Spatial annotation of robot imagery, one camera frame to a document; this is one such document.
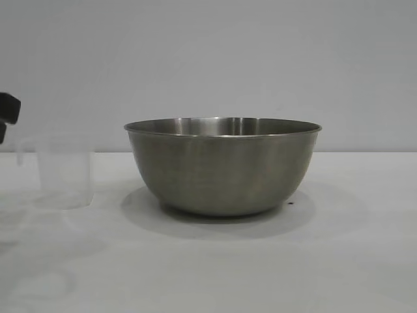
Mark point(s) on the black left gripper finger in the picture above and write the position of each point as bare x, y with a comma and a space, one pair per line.
9, 107
2, 132

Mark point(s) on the clear plastic measuring cup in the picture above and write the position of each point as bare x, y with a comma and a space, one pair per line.
65, 176

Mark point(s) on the stainless steel mixing bowl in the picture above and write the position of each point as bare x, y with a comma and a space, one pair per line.
221, 169

